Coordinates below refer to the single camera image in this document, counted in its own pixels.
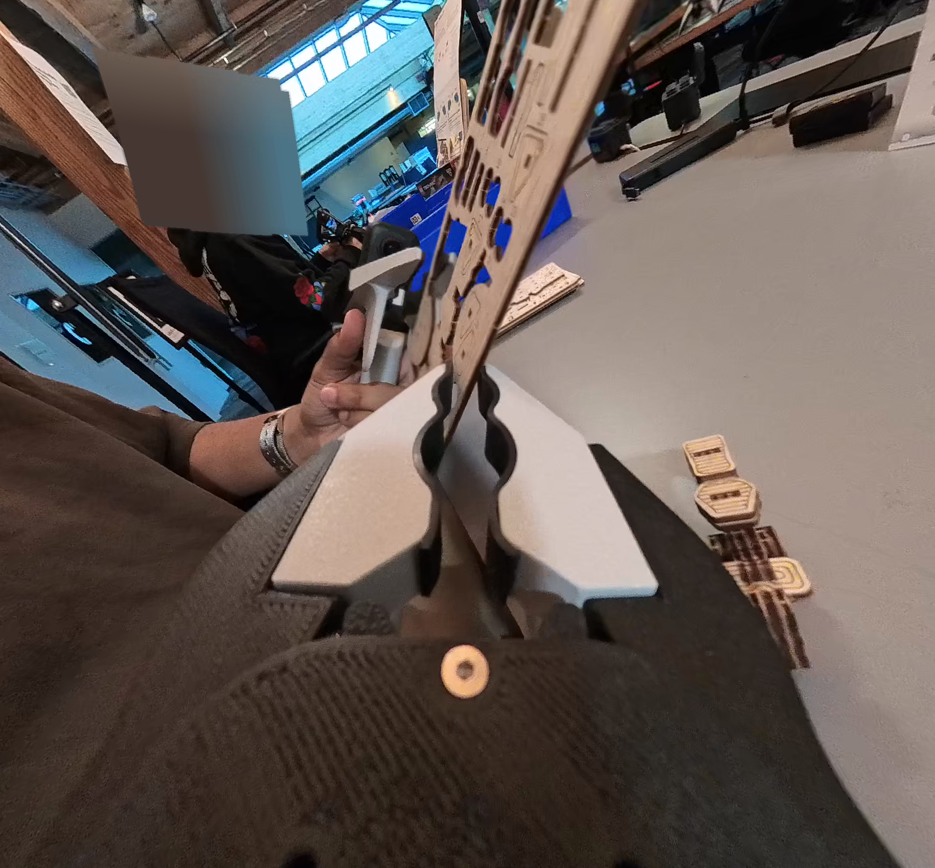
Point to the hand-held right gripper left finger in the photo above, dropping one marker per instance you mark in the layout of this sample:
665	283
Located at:
350	510

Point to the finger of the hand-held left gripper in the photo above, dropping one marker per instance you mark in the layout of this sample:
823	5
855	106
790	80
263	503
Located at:
387	269

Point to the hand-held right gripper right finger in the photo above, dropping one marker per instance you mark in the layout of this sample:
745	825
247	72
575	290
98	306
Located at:
570	510

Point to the laser-cut wooden puzzle sheet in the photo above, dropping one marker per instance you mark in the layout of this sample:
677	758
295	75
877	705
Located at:
613	6

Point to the person's left forearm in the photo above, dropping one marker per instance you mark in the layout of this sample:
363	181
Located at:
226	451

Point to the person's left hand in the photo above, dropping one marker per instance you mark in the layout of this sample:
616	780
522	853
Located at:
336	400

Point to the stack of wooden puzzle sheets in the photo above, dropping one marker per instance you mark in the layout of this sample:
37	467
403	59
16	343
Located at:
544	291

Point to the blue storage bin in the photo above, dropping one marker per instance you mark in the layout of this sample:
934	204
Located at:
546	214

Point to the instruction booklet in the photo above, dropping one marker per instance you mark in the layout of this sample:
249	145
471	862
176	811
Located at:
449	79

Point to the small rounded wooden puzzle piece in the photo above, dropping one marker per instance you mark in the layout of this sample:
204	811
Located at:
789	579

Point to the person's brown sweater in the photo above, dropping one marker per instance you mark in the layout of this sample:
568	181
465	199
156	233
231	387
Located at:
73	517

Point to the black power strip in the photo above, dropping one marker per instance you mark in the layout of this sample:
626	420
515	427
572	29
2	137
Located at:
679	156

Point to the black flat box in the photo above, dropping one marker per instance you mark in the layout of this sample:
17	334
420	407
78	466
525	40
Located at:
840	114

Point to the white paper stand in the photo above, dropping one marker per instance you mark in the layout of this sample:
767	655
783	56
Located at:
919	79

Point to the dark wooden frame scrap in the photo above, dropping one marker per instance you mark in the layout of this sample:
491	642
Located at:
752	546

